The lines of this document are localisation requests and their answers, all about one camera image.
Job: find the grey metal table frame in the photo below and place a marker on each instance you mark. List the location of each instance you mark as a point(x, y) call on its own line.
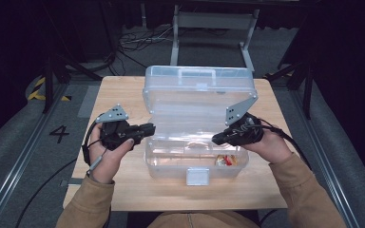
point(214, 21)

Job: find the person's right hand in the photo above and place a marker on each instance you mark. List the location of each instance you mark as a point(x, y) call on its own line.
point(272, 145)

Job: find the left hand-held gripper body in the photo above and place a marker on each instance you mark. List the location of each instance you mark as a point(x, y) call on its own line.
point(117, 133)

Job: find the clear plastic storage box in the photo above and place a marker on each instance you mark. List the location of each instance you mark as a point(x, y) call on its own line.
point(199, 126)

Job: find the yellow black hazard tape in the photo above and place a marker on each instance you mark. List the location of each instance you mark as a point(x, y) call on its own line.
point(34, 94)

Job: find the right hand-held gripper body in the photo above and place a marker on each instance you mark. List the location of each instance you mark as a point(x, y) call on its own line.
point(247, 131)

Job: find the person's left hand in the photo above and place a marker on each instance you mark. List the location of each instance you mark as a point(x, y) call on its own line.
point(106, 161)

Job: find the round gold lidded tin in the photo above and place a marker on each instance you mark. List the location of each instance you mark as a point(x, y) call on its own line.
point(225, 160)

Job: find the black tripod stand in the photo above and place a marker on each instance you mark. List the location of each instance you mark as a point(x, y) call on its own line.
point(307, 82)
point(49, 79)

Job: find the metal floor rail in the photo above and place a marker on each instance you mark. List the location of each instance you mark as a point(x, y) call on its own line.
point(329, 158)
point(15, 164)

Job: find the person's tan jacket torso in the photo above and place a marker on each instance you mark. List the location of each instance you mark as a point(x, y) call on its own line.
point(199, 220)

